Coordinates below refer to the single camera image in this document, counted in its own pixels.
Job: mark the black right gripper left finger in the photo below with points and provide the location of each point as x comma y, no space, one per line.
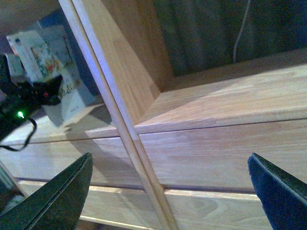
58,204

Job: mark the dark grey curtain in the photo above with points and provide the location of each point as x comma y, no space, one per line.
206,34

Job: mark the light wooden bookshelf unit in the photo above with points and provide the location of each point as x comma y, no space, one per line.
189,138
72,153

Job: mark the pale book behind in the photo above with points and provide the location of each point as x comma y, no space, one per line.
15,65

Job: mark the white illustrated book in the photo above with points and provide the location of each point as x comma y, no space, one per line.
46,54

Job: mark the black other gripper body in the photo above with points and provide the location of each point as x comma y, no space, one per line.
23,99

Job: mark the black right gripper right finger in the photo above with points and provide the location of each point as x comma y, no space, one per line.
283,196

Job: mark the light wooden bookshelf left unit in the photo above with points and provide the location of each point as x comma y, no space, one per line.
72,153

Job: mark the light wooden bookshelf right unit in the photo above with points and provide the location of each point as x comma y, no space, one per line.
189,138

